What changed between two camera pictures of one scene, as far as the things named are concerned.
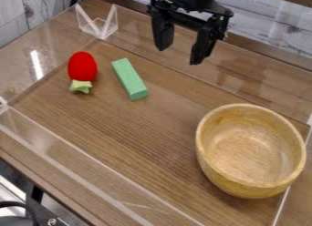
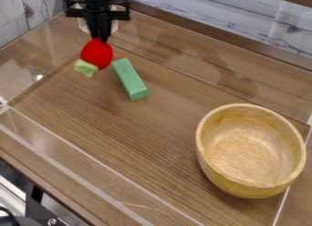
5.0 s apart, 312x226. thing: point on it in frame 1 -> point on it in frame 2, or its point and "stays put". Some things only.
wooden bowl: x=251 y=150 stays put
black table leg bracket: x=45 y=215 stays put
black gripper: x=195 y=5 -> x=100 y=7
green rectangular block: x=129 y=79 stays put
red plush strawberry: x=82 y=68 -> x=97 y=53
